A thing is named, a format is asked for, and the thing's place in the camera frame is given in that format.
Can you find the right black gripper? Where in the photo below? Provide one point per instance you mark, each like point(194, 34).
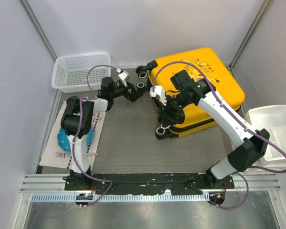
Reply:
point(165, 110)

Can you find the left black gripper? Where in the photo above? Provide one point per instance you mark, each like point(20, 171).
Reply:
point(133, 96)

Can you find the yellow cartoon hard-shell suitcase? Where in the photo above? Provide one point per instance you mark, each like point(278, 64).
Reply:
point(201, 63)

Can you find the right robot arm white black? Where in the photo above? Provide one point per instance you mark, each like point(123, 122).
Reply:
point(250, 144)

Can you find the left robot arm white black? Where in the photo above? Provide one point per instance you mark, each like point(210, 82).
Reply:
point(76, 123)

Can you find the white perforated plastic basket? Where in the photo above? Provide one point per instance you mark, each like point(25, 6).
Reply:
point(70, 72)

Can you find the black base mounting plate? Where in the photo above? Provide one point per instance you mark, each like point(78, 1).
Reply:
point(147, 184)

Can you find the pink chopstick near edge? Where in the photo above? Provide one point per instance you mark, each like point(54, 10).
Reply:
point(92, 154)

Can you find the blue dotted plate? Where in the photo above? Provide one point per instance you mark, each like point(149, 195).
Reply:
point(63, 141)

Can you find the silver fork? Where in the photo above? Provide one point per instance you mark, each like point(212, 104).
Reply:
point(62, 155)

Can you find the patterned white placemat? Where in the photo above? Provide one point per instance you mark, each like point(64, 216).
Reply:
point(48, 158)

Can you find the white compartment organizer tray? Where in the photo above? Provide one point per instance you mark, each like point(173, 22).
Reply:
point(273, 119)

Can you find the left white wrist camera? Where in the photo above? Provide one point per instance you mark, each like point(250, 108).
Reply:
point(123, 76)

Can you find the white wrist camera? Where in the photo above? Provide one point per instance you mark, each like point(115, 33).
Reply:
point(123, 76)
point(158, 92)

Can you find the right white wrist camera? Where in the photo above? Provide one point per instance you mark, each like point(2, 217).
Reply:
point(158, 92)

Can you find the aluminium rail frame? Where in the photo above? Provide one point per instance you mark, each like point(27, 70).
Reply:
point(51, 188)

